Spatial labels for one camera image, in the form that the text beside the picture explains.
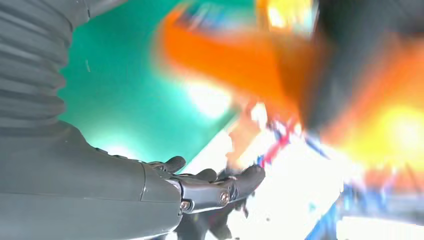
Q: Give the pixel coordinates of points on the green table mat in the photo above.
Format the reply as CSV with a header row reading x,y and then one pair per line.
x,y
116,82

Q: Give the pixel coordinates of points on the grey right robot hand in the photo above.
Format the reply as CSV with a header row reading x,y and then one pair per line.
x,y
82,198

